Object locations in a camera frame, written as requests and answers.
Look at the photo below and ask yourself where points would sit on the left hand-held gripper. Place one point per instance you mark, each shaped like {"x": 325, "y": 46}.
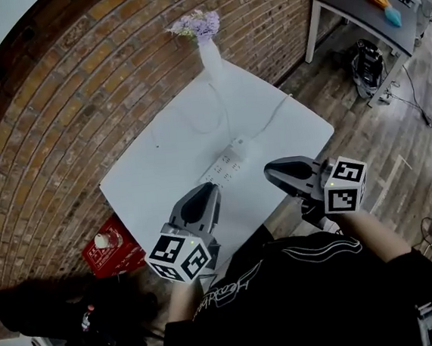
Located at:
{"x": 178, "y": 253}

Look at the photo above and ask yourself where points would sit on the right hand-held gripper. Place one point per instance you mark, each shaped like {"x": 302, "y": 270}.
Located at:
{"x": 345, "y": 190}

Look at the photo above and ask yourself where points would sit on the person's left forearm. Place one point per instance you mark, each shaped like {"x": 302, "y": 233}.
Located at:
{"x": 186, "y": 300}

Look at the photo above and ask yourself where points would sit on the person's right forearm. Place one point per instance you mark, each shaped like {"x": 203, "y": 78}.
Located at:
{"x": 374, "y": 237}

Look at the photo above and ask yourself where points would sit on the clear plastic bottle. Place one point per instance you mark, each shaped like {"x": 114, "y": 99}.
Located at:
{"x": 107, "y": 240}

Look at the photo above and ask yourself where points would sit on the red cardboard box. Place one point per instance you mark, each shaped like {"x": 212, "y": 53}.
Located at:
{"x": 114, "y": 260}

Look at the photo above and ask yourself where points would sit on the person's black shirt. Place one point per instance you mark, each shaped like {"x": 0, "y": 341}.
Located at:
{"x": 308, "y": 304}

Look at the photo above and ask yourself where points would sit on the black backpack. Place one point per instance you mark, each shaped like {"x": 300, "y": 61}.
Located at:
{"x": 369, "y": 68}

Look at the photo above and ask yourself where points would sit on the white vase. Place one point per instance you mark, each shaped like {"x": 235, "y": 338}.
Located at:
{"x": 211, "y": 62}

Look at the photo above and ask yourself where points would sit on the red-capped bottle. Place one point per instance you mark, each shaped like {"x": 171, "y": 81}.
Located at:
{"x": 87, "y": 319}

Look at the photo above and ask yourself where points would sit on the black bag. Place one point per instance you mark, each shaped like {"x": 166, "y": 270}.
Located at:
{"x": 62, "y": 308}

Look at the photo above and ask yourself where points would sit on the purple flowers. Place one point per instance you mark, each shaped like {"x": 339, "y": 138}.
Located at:
{"x": 201, "y": 23}

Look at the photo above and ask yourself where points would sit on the dark table with white legs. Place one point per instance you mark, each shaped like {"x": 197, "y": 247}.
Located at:
{"x": 372, "y": 16}

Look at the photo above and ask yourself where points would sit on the blue packet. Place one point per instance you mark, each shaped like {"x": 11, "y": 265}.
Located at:
{"x": 394, "y": 16}

